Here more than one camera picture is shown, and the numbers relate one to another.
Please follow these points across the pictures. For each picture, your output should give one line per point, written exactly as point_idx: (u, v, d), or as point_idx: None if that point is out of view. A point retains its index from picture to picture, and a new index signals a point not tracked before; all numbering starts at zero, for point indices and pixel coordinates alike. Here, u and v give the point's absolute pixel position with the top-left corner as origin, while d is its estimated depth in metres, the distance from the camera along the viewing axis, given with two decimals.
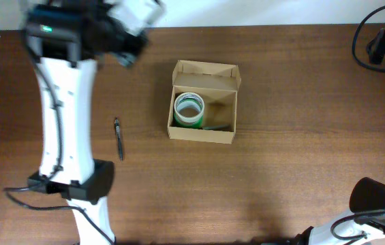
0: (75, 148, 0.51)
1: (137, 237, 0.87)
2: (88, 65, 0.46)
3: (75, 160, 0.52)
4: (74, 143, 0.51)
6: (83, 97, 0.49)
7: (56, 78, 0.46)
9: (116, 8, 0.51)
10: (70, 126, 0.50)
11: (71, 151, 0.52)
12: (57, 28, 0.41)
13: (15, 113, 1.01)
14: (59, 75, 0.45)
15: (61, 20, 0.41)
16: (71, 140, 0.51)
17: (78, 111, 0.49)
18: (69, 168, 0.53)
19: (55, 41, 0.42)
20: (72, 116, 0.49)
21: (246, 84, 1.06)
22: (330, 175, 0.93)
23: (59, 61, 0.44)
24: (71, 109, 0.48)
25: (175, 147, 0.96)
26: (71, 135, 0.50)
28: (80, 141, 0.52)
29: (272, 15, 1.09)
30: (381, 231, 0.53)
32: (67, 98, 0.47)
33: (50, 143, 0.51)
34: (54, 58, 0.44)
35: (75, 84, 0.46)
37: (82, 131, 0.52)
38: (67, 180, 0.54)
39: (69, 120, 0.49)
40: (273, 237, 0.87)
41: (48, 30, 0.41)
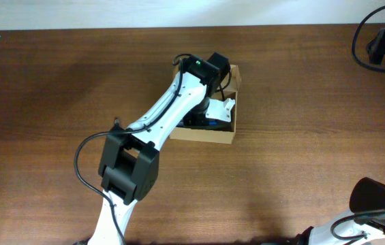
0: (168, 125, 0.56)
1: (137, 237, 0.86)
2: (204, 94, 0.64)
3: (162, 135, 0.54)
4: (170, 122, 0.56)
6: (189, 105, 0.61)
7: (188, 84, 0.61)
9: (214, 101, 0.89)
10: (176, 109, 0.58)
11: (165, 123, 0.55)
12: (206, 64, 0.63)
13: (18, 113, 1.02)
14: (191, 82, 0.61)
15: (211, 64, 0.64)
16: (171, 118, 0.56)
17: (183, 108, 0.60)
18: (155, 133, 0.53)
19: (200, 68, 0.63)
20: (182, 105, 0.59)
21: (247, 84, 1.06)
22: (330, 175, 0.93)
23: (195, 77, 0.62)
24: (185, 102, 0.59)
25: (176, 147, 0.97)
26: (172, 114, 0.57)
28: (170, 126, 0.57)
29: (271, 15, 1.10)
30: (381, 231, 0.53)
32: (187, 94, 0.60)
33: (153, 111, 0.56)
34: (193, 74, 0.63)
35: (197, 91, 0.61)
37: (175, 122, 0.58)
38: (146, 140, 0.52)
39: (178, 105, 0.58)
40: (273, 237, 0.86)
41: (199, 63, 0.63)
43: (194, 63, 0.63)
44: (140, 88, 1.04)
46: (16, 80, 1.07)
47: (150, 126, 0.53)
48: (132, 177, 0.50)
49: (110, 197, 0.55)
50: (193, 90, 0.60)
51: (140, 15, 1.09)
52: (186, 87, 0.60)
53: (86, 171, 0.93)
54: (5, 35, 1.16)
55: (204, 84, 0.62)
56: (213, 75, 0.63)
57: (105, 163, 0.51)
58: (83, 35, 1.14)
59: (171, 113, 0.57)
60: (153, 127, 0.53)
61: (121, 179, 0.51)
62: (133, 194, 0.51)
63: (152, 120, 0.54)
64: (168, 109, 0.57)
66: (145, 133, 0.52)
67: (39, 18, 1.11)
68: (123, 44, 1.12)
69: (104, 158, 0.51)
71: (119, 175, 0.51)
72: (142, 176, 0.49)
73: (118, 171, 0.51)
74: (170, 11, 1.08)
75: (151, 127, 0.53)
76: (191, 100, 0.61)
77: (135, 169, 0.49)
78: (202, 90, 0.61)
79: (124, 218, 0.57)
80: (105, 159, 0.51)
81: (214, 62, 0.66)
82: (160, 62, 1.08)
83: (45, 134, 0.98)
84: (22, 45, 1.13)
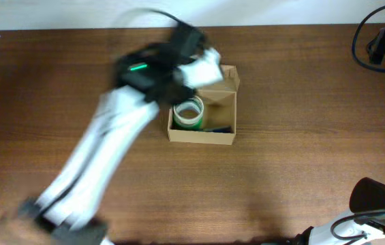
0: (98, 180, 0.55)
1: (137, 237, 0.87)
2: (148, 113, 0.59)
3: (80, 196, 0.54)
4: (89, 181, 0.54)
6: (123, 145, 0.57)
7: (114, 113, 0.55)
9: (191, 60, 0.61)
10: (92, 160, 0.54)
11: (76, 190, 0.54)
12: (141, 72, 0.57)
13: (20, 114, 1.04)
14: (124, 103, 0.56)
15: (157, 67, 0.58)
16: (88, 176, 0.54)
17: (114, 155, 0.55)
18: (67, 201, 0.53)
19: (140, 75, 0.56)
20: (111, 150, 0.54)
21: (246, 84, 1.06)
22: (330, 175, 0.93)
23: (132, 93, 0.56)
24: (114, 140, 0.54)
25: (176, 147, 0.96)
26: (93, 170, 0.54)
28: (94, 179, 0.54)
29: (272, 15, 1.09)
30: (381, 231, 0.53)
32: (103, 139, 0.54)
33: (75, 166, 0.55)
34: (129, 90, 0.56)
35: (127, 126, 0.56)
37: (102, 177, 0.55)
38: (60, 219, 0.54)
39: (102, 153, 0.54)
40: (273, 237, 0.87)
41: (134, 69, 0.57)
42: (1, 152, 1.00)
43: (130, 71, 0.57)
44: None
46: (16, 81, 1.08)
47: (60, 200, 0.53)
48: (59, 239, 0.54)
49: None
50: (128, 121, 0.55)
51: (140, 15, 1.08)
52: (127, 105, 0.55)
53: None
54: (3, 35, 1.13)
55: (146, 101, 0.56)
56: (158, 83, 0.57)
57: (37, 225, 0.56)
58: (82, 35, 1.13)
59: (86, 173, 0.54)
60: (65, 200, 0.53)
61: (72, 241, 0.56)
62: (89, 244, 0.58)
63: (75, 177, 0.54)
64: (86, 166, 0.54)
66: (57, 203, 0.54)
67: (35, 19, 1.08)
68: (122, 45, 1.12)
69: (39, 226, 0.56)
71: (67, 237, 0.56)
72: None
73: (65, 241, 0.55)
74: (170, 12, 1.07)
75: (64, 196, 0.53)
76: (118, 147, 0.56)
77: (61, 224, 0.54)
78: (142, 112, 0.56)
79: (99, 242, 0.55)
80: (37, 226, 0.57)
81: (161, 58, 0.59)
82: None
83: (48, 134, 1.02)
84: (20, 46, 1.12)
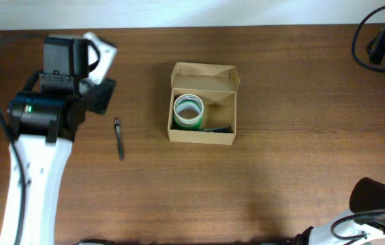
0: (39, 210, 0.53)
1: (137, 237, 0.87)
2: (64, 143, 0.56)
3: (35, 231, 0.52)
4: (31, 222, 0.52)
6: (54, 173, 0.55)
7: (29, 156, 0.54)
9: None
10: (34, 197, 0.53)
11: (31, 224, 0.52)
12: (40, 109, 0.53)
13: None
14: (33, 145, 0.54)
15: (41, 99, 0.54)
16: (33, 211, 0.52)
17: (49, 182, 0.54)
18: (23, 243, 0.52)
19: (38, 113, 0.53)
20: (40, 186, 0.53)
21: (246, 84, 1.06)
22: (330, 175, 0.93)
23: (36, 137, 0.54)
24: (35, 184, 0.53)
25: (176, 147, 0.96)
26: (33, 205, 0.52)
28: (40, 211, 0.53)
29: (272, 15, 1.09)
30: (381, 231, 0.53)
32: (35, 177, 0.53)
33: (13, 220, 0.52)
34: (28, 135, 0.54)
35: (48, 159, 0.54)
37: (48, 201, 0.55)
38: None
39: (34, 192, 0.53)
40: (273, 237, 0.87)
41: (29, 109, 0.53)
42: None
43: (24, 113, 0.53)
44: (140, 89, 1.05)
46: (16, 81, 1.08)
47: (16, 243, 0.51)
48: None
49: None
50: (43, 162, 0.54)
51: (140, 15, 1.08)
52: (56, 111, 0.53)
53: (86, 171, 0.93)
54: (3, 35, 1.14)
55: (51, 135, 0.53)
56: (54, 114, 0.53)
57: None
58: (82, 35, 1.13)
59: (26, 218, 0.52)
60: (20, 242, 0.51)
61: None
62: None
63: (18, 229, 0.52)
64: (24, 206, 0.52)
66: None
67: (36, 19, 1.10)
68: (122, 45, 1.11)
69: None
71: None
72: None
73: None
74: (170, 12, 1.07)
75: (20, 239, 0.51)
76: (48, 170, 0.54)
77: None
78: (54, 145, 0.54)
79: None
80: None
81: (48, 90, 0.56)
82: (159, 62, 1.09)
83: None
84: (21, 46, 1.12)
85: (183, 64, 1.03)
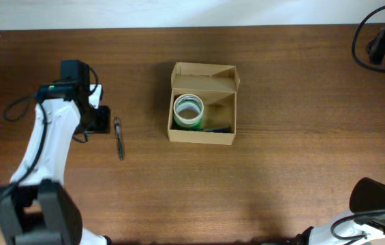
0: (56, 143, 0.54)
1: (137, 237, 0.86)
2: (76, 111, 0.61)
3: (52, 160, 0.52)
4: (51, 152, 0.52)
6: (69, 126, 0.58)
7: (50, 107, 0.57)
9: None
10: (55, 132, 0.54)
11: (49, 152, 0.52)
12: (58, 87, 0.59)
13: (17, 113, 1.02)
14: (54, 105, 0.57)
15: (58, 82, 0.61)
16: (54, 145, 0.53)
17: (65, 131, 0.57)
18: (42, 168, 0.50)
19: (55, 91, 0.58)
20: (62, 126, 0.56)
21: (246, 84, 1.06)
22: (330, 175, 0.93)
23: (56, 100, 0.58)
24: (58, 124, 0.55)
25: (176, 147, 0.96)
26: (55, 139, 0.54)
28: (57, 145, 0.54)
29: (272, 15, 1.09)
30: (381, 231, 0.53)
32: (56, 118, 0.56)
33: (31, 152, 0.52)
34: (51, 99, 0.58)
35: (68, 111, 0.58)
37: (62, 146, 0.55)
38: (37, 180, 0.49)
39: (57, 130, 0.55)
40: (273, 237, 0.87)
41: (52, 87, 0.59)
42: None
43: (47, 88, 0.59)
44: (140, 89, 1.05)
46: (16, 80, 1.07)
47: (35, 167, 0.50)
48: (60, 188, 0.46)
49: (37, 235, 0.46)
50: (63, 111, 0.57)
51: (140, 15, 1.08)
52: (69, 89, 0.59)
53: (86, 171, 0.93)
54: (4, 35, 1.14)
55: (69, 101, 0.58)
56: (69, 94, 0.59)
57: (12, 233, 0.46)
58: (82, 35, 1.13)
59: (47, 146, 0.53)
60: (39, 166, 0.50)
61: (46, 237, 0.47)
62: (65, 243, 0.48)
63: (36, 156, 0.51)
64: (45, 139, 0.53)
66: (31, 177, 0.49)
67: (36, 19, 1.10)
68: (122, 45, 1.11)
69: (8, 224, 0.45)
71: (41, 226, 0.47)
72: (54, 214, 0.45)
73: (48, 224, 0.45)
74: (170, 12, 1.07)
75: (37, 165, 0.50)
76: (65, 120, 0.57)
77: (58, 187, 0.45)
78: (72, 107, 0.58)
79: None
80: (10, 229, 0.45)
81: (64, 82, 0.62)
82: (159, 62, 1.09)
83: None
84: (21, 45, 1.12)
85: (183, 64, 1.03)
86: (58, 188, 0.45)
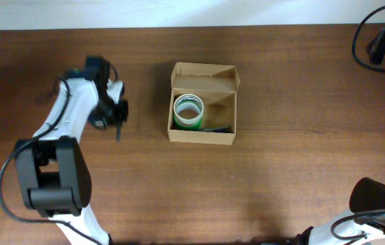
0: (76, 110, 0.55)
1: (136, 237, 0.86)
2: (96, 95, 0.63)
3: (72, 124, 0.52)
4: (71, 115, 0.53)
6: (86, 103, 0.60)
7: (75, 85, 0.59)
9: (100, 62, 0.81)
10: (77, 102, 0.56)
11: (70, 116, 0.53)
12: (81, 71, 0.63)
13: (18, 114, 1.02)
14: (78, 82, 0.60)
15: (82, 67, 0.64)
16: (73, 111, 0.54)
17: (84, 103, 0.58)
18: (62, 128, 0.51)
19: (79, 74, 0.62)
20: (81, 101, 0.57)
21: (247, 84, 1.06)
22: (330, 175, 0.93)
23: (77, 78, 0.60)
24: (80, 97, 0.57)
25: (176, 147, 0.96)
26: (73, 107, 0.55)
28: (77, 114, 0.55)
29: (272, 15, 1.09)
30: (381, 231, 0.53)
32: (80, 92, 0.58)
33: (53, 116, 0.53)
34: (73, 78, 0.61)
35: (88, 89, 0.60)
37: (80, 117, 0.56)
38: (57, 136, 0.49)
39: (77, 101, 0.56)
40: (273, 237, 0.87)
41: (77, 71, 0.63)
42: None
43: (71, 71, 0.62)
44: (140, 89, 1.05)
46: (16, 80, 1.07)
47: (56, 126, 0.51)
48: (76, 145, 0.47)
49: (48, 190, 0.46)
50: (85, 90, 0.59)
51: (140, 15, 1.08)
52: (91, 75, 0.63)
53: None
54: (4, 35, 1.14)
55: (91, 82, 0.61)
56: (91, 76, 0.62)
57: (28, 187, 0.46)
58: (82, 35, 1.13)
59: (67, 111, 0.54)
60: (60, 125, 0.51)
61: (56, 194, 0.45)
62: (75, 203, 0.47)
63: (57, 118, 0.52)
64: (67, 105, 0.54)
66: (51, 134, 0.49)
67: (36, 19, 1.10)
68: (122, 45, 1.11)
69: (26, 175, 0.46)
71: (54, 183, 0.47)
72: (70, 167, 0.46)
73: (61, 177, 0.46)
74: (169, 11, 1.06)
75: (58, 124, 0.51)
76: (85, 98, 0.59)
77: (75, 143, 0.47)
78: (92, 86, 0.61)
79: (86, 224, 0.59)
80: (26, 182, 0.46)
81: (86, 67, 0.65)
82: (159, 62, 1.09)
83: None
84: (21, 45, 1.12)
85: (182, 65, 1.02)
86: (75, 142, 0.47)
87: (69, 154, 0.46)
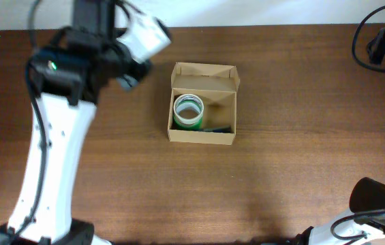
0: (57, 180, 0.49)
1: (137, 237, 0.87)
2: (87, 109, 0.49)
3: (52, 207, 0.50)
4: (48, 192, 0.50)
6: (75, 139, 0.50)
7: (50, 117, 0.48)
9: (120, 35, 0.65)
10: (56, 160, 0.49)
11: (48, 197, 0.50)
12: (62, 67, 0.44)
13: (19, 115, 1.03)
14: (56, 113, 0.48)
15: (67, 55, 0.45)
16: (53, 184, 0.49)
17: (68, 152, 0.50)
18: (41, 217, 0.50)
19: (60, 73, 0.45)
20: (60, 158, 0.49)
21: (247, 84, 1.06)
22: (330, 175, 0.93)
23: (60, 99, 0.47)
24: (57, 152, 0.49)
25: (176, 147, 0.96)
26: (52, 180, 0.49)
28: (58, 182, 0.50)
29: (272, 15, 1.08)
30: (381, 231, 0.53)
32: (59, 139, 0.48)
33: (32, 187, 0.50)
34: (54, 96, 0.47)
35: (71, 125, 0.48)
37: (67, 177, 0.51)
38: (37, 236, 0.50)
39: (54, 161, 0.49)
40: (273, 237, 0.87)
41: (54, 66, 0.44)
42: (0, 153, 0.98)
43: (48, 68, 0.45)
44: (140, 89, 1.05)
46: (16, 81, 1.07)
47: (34, 216, 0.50)
48: None
49: None
50: (65, 128, 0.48)
51: None
52: (75, 75, 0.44)
53: (87, 172, 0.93)
54: (4, 34, 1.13)
55: (73, 103, 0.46)
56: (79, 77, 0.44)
57: None
58: None
59: (44, 188, 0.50)
60: (38, 215, 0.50)
61: None
62: None
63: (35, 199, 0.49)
64: (43, 177, 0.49)
66: (28, 225, 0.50)
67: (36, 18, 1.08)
68: None
69: None
71: None
72: None
73: None
74: (169, 11, 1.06)
75: (37, 213, 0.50)
76: (69, 138, 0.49)
77: None
78: (76, 115, 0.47)
79: None
80: None
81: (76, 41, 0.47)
82: (159, 62, 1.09)
83: None
84: (21, 46, 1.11)
85: (182, 64, 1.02)
86: None
87: None
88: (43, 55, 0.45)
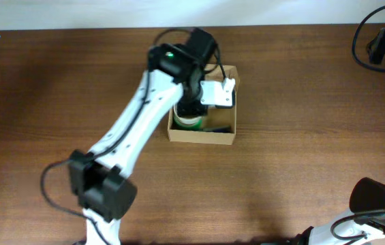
0: (144, 130, 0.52)
1: (137, 237, 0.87)
2: (177, 96, 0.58)
3: (130, 151, 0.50)
4: (135, 134, 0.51)
6: (163, 111, 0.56)
7: (157, 84, 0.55)
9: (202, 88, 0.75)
10: (148, 116, 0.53)
11: (131, 138, 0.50)
12: (177, 58, 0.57)
13: (18, 114, 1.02)
14: (161, 84, 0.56)
15: (182, 55, 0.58)
16: (140, 131, 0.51)
17: (157, 116, 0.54)
18: (120, 154, 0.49)
19: (172, 62, 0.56)
20: (153, 113, 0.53)
21: (247, 84, 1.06)
22: (330, 175, 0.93)
23: (166, 75, 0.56)
24: (152, 111, 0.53)
25: (176, 147, 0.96)
26: (142, 125, 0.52)
28: (144, 133, 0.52)
29: (272, 15, 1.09)
30: (381, 231, 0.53)
32: (156, 101, 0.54)
33: (120, 127, 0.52)
34: (163, 73, 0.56)
35: (170, 94, 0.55)
37: (146, 135, 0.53)
38: (111, 164, 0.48)
39: (147, 115, 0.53)
40: (273, 237, 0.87)
41: (170, 55, 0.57)
42: None
43: (164, 56, 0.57)
44: None
46: (16, 80, 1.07)
47: (115, 147, 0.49)
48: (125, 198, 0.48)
49: (90, 215, 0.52)
50: (165, 94, 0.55)
51: (140, 15, 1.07)
52: (185, 67, 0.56)
53: None
54: (4, 35, 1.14)
55: (176, 82, 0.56)
56: (187, 70, 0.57)
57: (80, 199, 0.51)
58: (81, 35, 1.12)
59: (131, 129, 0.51)
60: (118, 146, 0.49)
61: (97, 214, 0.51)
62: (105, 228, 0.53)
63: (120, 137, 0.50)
64: (136, 119, 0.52)
66: (107, 154, 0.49)
67: (36, 18, 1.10)
68: (122, 45, 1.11)
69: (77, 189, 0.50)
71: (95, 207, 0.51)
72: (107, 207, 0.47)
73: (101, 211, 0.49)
74: (169, 11, 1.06)
75: (118, 146, 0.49)
76: (163, 104, 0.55)
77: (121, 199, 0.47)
78: (174, 91, 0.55)
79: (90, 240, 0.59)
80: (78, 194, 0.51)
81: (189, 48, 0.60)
82: None
83: (46, 134, 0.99)
84: (21, 45, 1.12)
85: None
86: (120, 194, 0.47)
87: (111, 205, 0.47)
88: (165, 47, 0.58)
